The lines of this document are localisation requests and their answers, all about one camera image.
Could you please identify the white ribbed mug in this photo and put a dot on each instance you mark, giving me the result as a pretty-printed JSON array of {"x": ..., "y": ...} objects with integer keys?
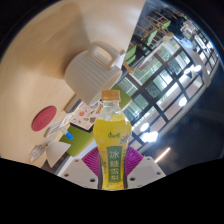
[{"x": 88, "y": 75}]

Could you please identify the wooden chairs with green seats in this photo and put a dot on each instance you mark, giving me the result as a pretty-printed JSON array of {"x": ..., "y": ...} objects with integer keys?
[{"x": 150, "y": 35}]

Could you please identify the flat round red coaster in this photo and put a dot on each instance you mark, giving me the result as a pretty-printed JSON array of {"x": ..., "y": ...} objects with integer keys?
[{"x": 44, "y": 118}]

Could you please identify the hanging pendant lamps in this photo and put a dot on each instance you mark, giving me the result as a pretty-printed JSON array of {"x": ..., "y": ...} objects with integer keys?
[{"x": 150, "y": 136}]

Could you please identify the large black-framed window wall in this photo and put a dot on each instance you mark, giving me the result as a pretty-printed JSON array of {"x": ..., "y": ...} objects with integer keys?
[{"x": 156, "y": 83}]

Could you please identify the small white flat device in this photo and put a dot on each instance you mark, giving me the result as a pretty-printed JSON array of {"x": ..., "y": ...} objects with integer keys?
[{"x": 52, "y": 130}]

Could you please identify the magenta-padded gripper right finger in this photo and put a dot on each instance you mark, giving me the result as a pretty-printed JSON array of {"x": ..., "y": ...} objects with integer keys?
[{"x": 145, "y": 171}]

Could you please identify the small blue-capped white bottle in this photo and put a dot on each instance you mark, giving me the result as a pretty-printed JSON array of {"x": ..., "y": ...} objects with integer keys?
[{"x": 67, "y": 134}]

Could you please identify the long curved light strip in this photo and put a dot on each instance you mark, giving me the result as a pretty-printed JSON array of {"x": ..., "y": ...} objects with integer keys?
[{"x": 162, "y": 154}]

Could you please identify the white paper slip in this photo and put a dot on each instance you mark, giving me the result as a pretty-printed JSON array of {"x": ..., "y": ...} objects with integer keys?
[{"x": 38, "y": 151}]

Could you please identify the black-framed picture sign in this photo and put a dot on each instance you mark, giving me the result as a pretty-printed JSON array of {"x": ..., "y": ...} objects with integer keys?
[{"x": 86, "y": 116}]

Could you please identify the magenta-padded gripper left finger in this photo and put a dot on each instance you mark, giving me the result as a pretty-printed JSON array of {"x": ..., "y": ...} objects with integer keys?
[{"x": 80, "y": 173}]

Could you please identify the yellow drink bottle orange cap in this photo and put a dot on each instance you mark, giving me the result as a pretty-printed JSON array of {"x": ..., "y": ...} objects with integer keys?
[{"x": 112, "y": 133}]

